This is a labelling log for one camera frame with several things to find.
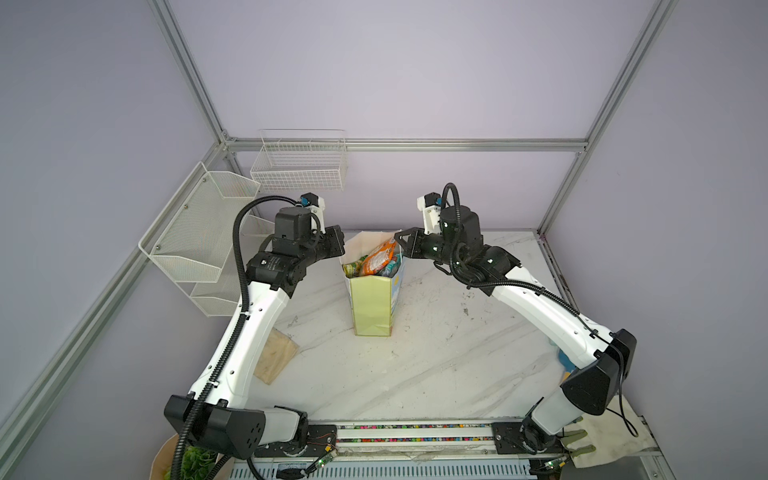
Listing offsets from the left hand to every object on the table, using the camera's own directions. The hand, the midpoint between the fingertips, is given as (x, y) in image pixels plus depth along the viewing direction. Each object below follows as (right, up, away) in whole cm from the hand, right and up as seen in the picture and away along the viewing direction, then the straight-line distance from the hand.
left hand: (341, 238), depth 72 cm
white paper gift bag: (+8, -15, +4) cm, 17 cm away
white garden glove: (+68, -50, +1) cm, 84 cm away
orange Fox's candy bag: (+9, -5, +9) cm, 13 cm away
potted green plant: (-29, -48, -11) cm, 57 cm away
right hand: (+11, -1, -4) cm, 12 cm away
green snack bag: (+2, -8, +11) cm, 14 cm away
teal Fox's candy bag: (+12, -8, +7) cm, 16 cm away
